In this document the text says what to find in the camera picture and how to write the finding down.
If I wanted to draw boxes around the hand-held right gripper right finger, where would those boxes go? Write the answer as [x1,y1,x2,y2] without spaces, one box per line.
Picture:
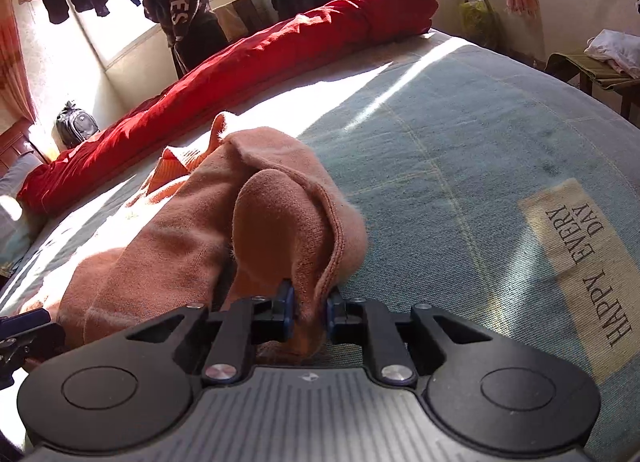
[325,287,497,388]

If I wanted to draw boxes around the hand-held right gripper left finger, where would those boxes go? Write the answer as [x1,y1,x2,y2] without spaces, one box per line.
[125,279,297,386]

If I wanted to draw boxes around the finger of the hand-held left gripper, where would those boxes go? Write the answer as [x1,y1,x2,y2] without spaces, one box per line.
[0,307,67,378]

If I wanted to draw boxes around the orange knit sweater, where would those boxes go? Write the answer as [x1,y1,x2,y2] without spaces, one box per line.
[20,111,370,358]

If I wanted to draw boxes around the white crumpled clothes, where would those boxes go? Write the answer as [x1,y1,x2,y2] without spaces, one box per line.
[584,28,640,79]

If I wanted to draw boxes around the grey checked pillow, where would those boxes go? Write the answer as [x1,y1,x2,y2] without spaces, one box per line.
[0,151,48,275]

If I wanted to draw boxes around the wooden headboard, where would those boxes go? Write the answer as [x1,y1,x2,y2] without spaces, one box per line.
[0,118,51,178]

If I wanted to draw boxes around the bed with grey-green sheet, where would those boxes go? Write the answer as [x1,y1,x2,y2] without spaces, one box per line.
[0,28,640,458]

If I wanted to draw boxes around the grey backpack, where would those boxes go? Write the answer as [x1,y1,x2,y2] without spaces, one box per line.
[54,101,101,149]

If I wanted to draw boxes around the red quilt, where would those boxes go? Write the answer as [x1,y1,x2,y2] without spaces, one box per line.
[16,0,440,215]

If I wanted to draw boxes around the window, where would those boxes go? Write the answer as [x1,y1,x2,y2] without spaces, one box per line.
[70,0,268,70]

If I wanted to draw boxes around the yellow-green bag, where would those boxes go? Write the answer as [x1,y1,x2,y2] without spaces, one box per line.
[459,0,502,49]

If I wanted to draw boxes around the stool with green cloth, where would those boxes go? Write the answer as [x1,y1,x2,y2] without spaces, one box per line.
[544,51,640,119]

